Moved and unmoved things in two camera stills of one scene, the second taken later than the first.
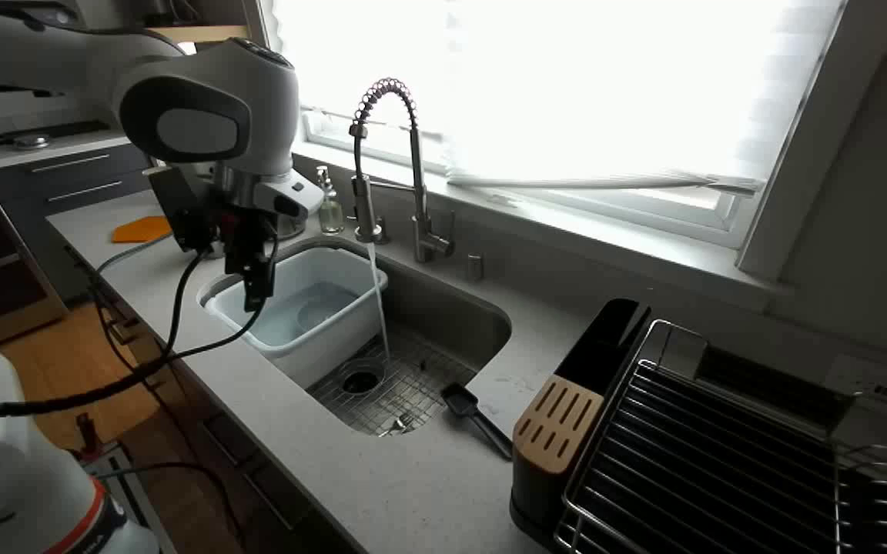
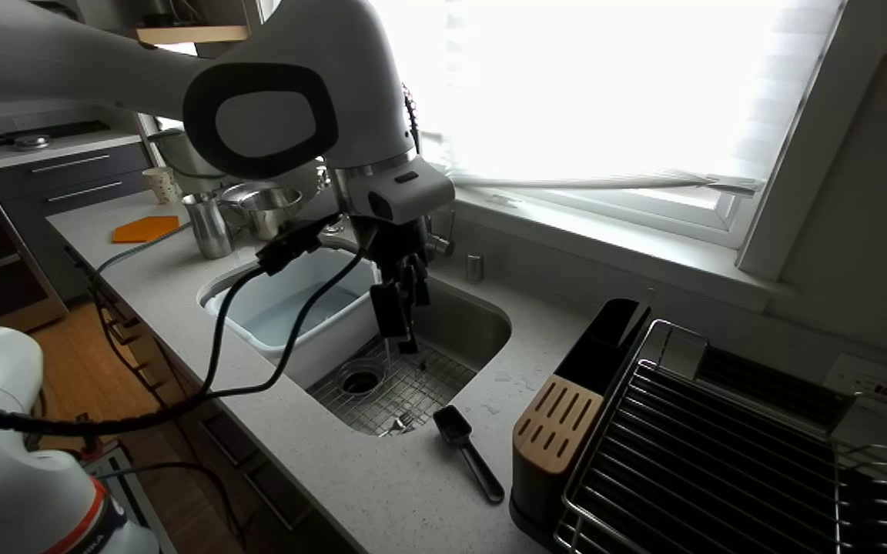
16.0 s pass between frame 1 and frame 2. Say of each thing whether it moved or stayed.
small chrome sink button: stayed
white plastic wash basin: stayed
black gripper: moved
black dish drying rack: stayed
